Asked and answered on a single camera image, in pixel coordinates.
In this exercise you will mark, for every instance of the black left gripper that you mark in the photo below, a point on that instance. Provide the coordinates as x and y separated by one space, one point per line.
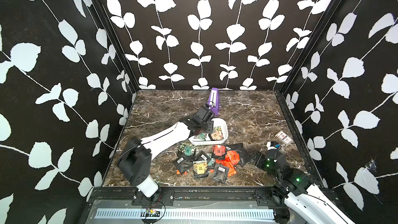
210 128

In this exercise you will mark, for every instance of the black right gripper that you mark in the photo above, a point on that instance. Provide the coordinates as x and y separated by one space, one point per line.
261 157

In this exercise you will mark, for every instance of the green label tea bag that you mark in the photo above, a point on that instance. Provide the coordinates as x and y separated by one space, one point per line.
201 136

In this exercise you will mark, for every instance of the brown label tea bag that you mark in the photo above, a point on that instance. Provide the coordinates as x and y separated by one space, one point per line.
216 134

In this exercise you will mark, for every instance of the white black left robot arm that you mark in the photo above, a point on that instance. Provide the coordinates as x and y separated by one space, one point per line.
135 160

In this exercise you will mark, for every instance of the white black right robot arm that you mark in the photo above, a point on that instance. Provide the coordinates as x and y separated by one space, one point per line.
301 201

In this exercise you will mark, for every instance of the white plastic storage box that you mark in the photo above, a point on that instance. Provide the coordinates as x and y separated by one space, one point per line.
217 122

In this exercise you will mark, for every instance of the black tea bag right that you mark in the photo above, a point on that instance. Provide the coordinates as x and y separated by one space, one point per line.
244 155

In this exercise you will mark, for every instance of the red round label tea bag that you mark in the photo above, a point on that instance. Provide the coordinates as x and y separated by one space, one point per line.
218 152

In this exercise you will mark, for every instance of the orange tea bag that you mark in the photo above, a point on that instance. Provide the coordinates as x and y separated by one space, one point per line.
231 159

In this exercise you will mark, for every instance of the black tea bag back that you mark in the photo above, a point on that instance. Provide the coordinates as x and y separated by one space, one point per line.
183 164

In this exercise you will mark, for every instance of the yellow label tea bag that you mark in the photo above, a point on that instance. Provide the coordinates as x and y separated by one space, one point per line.
200 169

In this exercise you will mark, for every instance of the black barcode tea bag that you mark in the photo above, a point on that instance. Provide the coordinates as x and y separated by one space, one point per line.
220 173

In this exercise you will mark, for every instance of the purple metronome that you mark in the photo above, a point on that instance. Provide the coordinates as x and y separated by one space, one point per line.
213 101

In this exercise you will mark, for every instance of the white perforated vent strip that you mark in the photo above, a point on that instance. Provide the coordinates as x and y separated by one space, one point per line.
187 214

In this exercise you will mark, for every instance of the black front mounting rail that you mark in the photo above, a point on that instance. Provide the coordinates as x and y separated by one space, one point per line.
205 194

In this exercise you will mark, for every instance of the small circuit board with wires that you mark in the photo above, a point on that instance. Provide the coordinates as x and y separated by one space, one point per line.
151 213

